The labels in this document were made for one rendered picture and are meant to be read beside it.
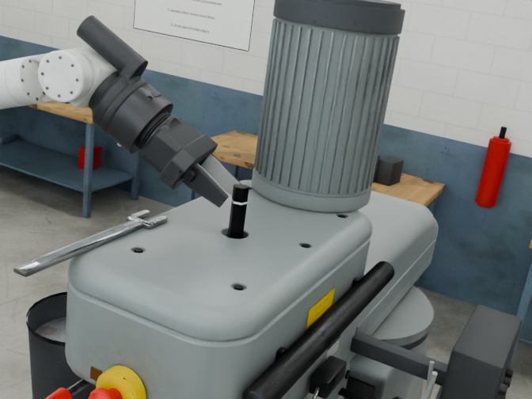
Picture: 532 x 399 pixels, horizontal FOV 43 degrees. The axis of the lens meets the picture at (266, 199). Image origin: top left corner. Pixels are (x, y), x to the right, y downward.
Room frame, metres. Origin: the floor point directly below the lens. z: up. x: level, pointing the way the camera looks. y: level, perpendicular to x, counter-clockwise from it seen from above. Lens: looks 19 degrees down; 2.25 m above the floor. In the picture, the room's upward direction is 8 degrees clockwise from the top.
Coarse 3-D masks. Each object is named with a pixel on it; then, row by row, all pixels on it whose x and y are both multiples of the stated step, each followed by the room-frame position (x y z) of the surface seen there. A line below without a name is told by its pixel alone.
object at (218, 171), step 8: (208, 160) 0.90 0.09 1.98; (216, 160) 0.90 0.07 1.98; (208, 168) 0.90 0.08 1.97; (216, 168) 0.90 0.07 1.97; (224, 168) 0.90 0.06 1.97; (216, 176) 0.90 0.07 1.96; (224, 176) 0.90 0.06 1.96; (232, 176) 0.90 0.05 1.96; (224, 184) 0.90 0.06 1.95; (232, 184) 0.89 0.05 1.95; (232, 192) 0.89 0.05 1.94
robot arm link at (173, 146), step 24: (144, 96) 0.87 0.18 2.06; (120, 120) 0.86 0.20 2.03; (144, 120) 0.85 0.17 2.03; (168, 120) 0.87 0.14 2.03; (120, 144) 0.87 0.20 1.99; (144, 144) 0.87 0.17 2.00; (168, 144) 0.84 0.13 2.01; (192, 144) 0.86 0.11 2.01; (216, 144) 0.92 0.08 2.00; (168, 168) 0.82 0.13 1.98
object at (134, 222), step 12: (132, 216) 0.86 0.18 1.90; (144, 216) 0.87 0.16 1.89; (120, 228) 0.81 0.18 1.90; (132, 228) 0.82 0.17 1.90; (84, 240) 0.76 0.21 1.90; (96, 240) 0.76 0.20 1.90; (108, 240) 0.78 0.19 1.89; (60, 252) 0.72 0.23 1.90; (72, 252) 0.72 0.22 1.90; (84, 252) 0.74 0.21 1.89; (24, 264) 0.67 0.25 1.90; (36, 264) 0.68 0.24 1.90; (48, 264) 0.69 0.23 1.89
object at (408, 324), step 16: (416, 288) 1.48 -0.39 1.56; (400, 304) 1.38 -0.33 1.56; (416, 304) 1.39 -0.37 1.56; (384, 320) 1.30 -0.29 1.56; (400, 320) 1.31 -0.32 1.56; (416, 320) 1.32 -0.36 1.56; (432, 320) 1.33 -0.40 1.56; (384, 336) 1.23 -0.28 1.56; (400, 336) 1.23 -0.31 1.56; (416, 336) 1.26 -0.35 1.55; (416, 352) 1.27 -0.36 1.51; (352, 368) 1.16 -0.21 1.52; (368, 368) 1.16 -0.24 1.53; (384, 368) 1.16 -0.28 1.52; (352, 384) 1.15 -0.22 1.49; (368, 384) 1.14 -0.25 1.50; (384, 384) 1.13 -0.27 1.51; (400, 384) 1.23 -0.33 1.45; (416, 384) 1.33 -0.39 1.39
